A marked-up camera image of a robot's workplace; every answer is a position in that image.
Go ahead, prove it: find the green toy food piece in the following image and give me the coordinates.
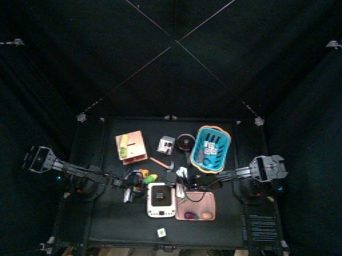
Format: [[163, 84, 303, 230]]
[[143, 173, 159, 185]]

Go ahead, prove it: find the grey white toy utensil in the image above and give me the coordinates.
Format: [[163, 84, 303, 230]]
[[123, 187, 135, 204]]

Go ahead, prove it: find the white kitchen scale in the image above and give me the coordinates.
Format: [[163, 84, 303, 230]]
[[146, 182, 178, 219]]

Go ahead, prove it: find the pink tray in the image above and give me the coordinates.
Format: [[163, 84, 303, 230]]
[[174, 190, 218, 222]]

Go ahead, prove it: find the orange open box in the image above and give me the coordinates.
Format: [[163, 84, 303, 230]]
[[115, 130, 150, 166]]

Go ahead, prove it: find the teal basket orange rim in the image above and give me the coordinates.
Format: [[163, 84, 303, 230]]
[[190, 125, 232, 175]]

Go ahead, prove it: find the small white grey box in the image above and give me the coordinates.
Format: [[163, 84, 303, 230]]
[[156, 135, 176, 156]]

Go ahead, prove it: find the white patterned item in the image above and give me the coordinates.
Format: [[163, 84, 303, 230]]
[[203, 141, 219, 156]]

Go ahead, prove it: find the black toy pot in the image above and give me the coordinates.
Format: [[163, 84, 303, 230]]
[[175, 133, 198, 154]]

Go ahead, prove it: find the white printed label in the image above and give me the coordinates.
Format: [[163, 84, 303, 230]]
[[250, 214, 278, 242]]

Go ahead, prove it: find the black cable loop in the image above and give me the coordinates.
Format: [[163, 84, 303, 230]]
[[183, 188, 208, 204]]

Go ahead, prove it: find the orange handled toy hammer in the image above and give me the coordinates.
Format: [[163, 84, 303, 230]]
[[148, 156, 176, 170]]

